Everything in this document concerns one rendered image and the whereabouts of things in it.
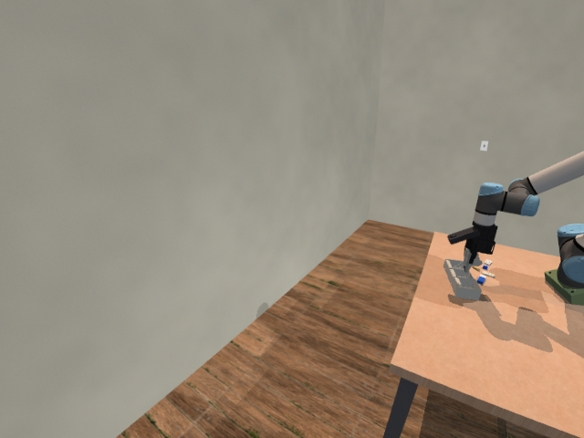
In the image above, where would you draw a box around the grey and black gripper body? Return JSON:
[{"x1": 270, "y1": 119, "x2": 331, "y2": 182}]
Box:
[{"x1": 466, "y1": 221, "x2": 498, "y2": 255}]

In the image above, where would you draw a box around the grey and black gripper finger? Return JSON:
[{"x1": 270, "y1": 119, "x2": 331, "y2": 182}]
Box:
[
  {"x1": 464, "y1": 245, "x2": 483, "y2": 274},
  {"x1": 464, "y1": 243, "x2": 470, "y2": 268}
]

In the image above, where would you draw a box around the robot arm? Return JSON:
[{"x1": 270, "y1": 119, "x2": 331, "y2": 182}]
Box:
[{"x1": 447, "y1": 151, "x2": 584, "y2": 288}]

